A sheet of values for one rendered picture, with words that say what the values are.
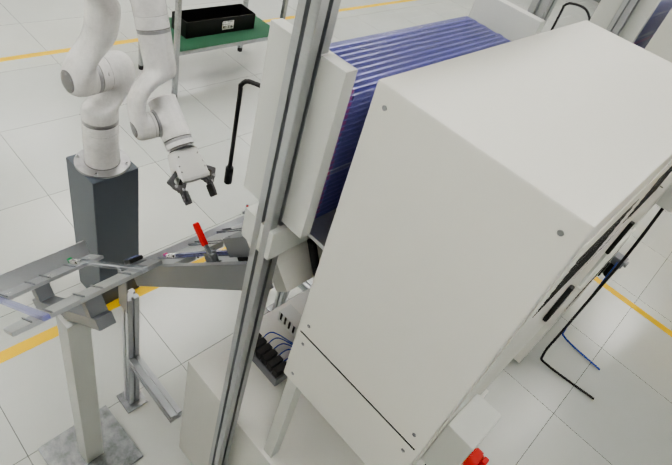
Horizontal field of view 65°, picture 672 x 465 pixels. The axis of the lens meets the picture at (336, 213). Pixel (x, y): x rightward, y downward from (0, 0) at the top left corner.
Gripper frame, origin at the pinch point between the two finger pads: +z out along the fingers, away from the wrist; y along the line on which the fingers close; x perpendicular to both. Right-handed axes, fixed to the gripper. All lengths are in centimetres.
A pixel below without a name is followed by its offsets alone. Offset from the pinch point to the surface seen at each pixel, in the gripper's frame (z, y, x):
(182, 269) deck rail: 16.6, 22.9, 15.6
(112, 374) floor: 51, 15, -82
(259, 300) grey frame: 26, 29, 50
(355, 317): 32, 28, 74
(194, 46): -102, -132, -145
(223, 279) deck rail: 21.0, 24.7, 34.3
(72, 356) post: 28, 45, -15
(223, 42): -102, -155, -142
